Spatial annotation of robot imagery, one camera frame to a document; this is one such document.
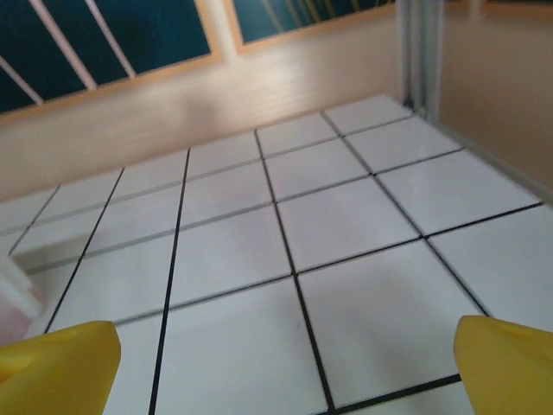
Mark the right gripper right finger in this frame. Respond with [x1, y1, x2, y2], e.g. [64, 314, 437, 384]
[453, 314, 553, 415]

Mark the white plastic container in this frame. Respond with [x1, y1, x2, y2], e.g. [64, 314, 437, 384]
[0, 252, 44, 347]

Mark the aluminium table edge strip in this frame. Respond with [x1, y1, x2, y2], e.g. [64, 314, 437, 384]
[425, 110, 553, 198]

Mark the aluminium corner post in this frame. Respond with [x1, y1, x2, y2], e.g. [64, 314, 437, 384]
[395, 0, 446, 120]

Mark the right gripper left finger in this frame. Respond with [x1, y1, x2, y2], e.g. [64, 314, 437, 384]
[0, 319, 122, 415]

